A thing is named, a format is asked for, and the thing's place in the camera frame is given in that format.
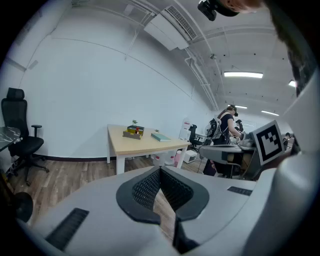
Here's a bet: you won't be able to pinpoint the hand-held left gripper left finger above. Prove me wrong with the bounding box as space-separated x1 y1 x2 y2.
29 165 180 256

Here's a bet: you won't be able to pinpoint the teal hardcover book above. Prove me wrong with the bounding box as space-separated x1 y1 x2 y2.
150 132 172 143

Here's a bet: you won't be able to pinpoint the black marble round table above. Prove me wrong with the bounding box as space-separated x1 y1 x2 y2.
0 126 22 153

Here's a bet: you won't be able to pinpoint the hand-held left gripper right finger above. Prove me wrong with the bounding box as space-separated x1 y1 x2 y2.
159 165 258 255

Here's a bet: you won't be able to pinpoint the clear bin red latches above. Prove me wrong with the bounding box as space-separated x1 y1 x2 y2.
164 151 176 166
152 153 165 167

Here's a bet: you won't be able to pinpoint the person's head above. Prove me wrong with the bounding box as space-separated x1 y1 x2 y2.
216 0 266 18

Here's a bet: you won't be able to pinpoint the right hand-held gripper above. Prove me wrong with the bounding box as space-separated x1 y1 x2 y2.
199 119 286 180

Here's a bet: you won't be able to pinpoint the black head-worn camera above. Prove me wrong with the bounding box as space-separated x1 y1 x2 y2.
197 0 218 22

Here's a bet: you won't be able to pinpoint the white panel red label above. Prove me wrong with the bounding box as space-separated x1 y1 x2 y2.
178 117 194 141

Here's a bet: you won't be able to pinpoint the white ceiling air conditioner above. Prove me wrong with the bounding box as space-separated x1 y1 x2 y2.
143 4 198 51

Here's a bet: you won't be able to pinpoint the black box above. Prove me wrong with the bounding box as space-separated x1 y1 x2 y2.
122 124 145 140

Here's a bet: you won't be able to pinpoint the black round pedestal base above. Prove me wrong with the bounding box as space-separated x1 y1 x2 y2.
13 191 34 223

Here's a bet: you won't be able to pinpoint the small white cabinet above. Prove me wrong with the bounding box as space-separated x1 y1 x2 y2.
183 149 199 164

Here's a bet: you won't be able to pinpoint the pink container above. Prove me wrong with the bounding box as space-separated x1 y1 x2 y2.
174 149 183 168

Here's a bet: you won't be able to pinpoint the black office chair with headrest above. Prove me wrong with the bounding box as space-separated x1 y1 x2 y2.
1 87 50 187

